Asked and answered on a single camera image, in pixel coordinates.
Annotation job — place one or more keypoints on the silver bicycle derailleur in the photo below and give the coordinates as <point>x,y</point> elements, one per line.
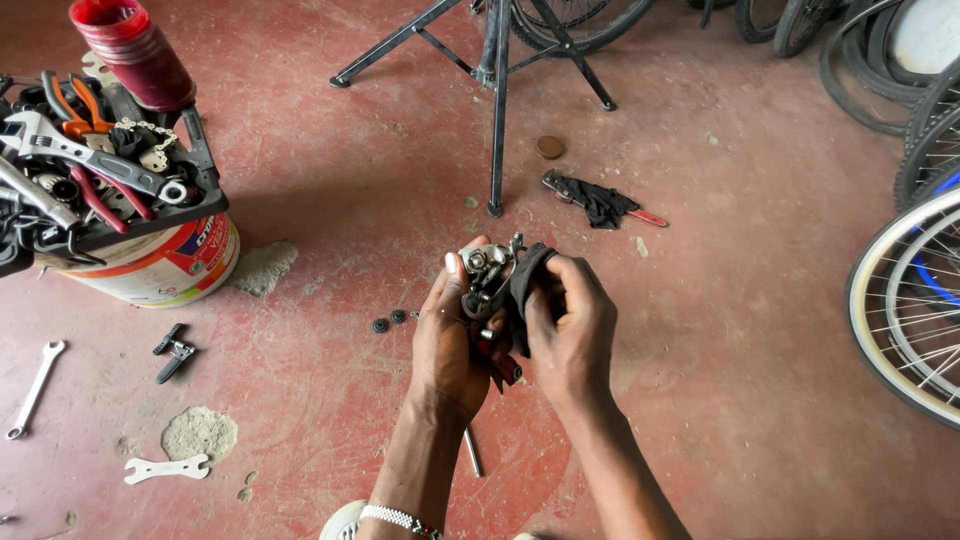
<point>489,279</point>

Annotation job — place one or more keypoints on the person's right hand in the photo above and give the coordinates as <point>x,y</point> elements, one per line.
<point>574,337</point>

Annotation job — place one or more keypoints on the red plastic bottle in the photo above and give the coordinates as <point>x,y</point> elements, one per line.
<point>135,52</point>

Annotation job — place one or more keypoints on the thin silver metal rod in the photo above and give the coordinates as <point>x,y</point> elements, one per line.
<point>472,452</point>

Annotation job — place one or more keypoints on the brown round lid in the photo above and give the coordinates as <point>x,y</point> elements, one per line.
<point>550,147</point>

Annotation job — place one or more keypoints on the small black jockey wheel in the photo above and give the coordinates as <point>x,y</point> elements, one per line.
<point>380,325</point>
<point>397,316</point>

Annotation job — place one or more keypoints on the white paint bucket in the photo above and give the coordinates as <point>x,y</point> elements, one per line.
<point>161,266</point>

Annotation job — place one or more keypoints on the bicycle wheel behind stand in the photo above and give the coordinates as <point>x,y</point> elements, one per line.
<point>592,22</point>

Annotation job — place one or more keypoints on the person's left hand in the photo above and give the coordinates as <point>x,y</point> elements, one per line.
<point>444,358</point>

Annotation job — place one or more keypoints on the black bicycle repair stand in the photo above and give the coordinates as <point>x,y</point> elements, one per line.
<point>496,90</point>

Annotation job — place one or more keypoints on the heap of bicycle wheels and tyres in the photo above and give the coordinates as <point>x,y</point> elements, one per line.
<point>885,67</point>

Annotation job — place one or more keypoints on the white rimmed bicycle wheel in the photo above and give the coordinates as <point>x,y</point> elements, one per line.
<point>900,315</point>

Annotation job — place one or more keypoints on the black cleaning rag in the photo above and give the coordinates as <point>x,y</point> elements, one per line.
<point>525,289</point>

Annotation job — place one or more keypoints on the person's white shoe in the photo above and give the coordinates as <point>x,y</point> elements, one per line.
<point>343,521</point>

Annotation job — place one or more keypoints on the flat white cone wrench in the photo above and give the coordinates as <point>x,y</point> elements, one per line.
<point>166,469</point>

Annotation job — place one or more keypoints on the black tray of tools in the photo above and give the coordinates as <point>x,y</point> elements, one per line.
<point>90,169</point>

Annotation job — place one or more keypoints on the red pipe wrench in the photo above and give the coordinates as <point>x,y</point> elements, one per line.
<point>645,217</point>

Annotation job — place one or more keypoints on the black cloth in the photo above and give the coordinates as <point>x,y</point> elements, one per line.
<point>600,202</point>

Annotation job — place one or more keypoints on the silver combination spanner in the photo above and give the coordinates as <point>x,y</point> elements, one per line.
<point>34,391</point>

